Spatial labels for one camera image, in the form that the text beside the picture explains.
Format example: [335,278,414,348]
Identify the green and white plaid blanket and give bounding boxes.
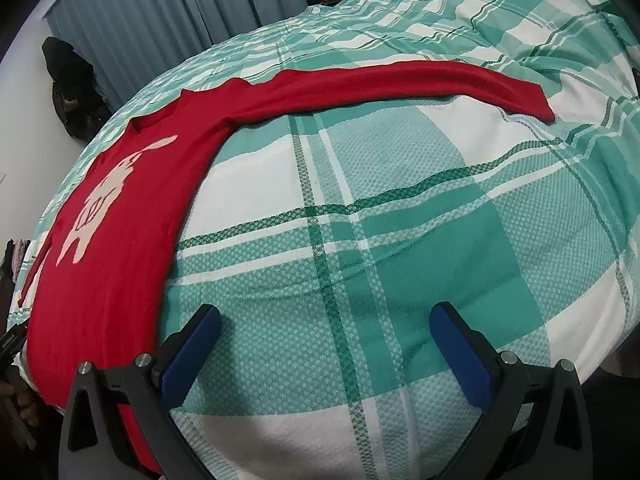
[10,0,640,480]

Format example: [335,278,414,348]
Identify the blue-grey curtain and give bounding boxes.
[37,0,321,106]

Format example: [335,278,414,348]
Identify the black hanging jacket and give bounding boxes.
[41,36,112,142]

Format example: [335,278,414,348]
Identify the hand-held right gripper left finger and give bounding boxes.
[59,304,221,480]

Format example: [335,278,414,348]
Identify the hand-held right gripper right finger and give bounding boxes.
[429,302,594,480]

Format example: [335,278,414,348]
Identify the red sweater with white print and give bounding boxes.
[17,58,556,480]

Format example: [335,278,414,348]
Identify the hanging clothes on rack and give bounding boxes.
[0,239,32,306]

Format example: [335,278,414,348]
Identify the person's left hand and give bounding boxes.
[0,380,42,427]

